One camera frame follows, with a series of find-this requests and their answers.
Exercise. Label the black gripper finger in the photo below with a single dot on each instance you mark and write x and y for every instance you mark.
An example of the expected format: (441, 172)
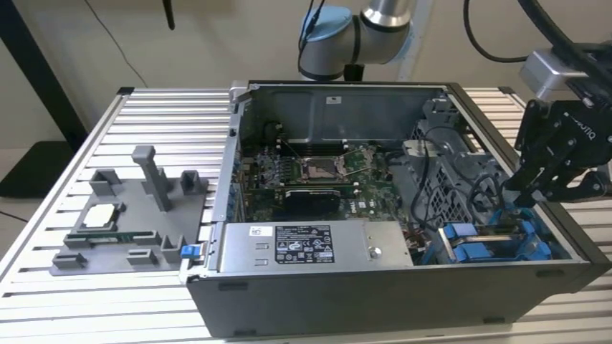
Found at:
(540, 150)
(567, 186)

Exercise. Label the grey disk bay cage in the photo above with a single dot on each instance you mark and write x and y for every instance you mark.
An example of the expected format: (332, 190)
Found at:
(440, 179)

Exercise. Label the green motherboard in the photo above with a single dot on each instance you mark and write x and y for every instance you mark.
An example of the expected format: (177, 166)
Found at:
(372, 200)

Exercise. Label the CPU socket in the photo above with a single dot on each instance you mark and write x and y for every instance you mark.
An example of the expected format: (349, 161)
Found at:
(319, 168)

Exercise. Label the silver power supply unit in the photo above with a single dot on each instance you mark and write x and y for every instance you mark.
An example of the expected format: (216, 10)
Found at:
(344, 247)

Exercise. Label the black graphics card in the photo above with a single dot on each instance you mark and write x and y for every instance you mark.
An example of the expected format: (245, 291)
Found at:
(311, 200)

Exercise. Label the black open PC case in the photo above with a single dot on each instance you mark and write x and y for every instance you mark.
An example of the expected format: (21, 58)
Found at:
(363, 304)

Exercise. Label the blue case latch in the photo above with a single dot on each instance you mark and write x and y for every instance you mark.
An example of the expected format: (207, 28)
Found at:
(189, 251)

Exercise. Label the grey parts rack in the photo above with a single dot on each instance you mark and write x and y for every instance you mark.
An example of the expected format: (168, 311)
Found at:
(143, 222)

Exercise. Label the black hanging antenna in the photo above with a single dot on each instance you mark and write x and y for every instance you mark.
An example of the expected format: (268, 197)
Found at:
(168, 14)

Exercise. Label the green RAM stick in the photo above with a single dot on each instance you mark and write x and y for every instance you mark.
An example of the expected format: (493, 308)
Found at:
(127, 236)

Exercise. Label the silver CPU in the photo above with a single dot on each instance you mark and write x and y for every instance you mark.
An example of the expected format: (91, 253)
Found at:
(101, 215)

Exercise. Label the black stand with foot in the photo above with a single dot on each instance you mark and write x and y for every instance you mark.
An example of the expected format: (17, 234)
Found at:
(33, 107)

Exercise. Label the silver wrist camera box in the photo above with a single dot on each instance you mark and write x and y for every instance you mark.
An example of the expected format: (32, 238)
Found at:
(549, 73)

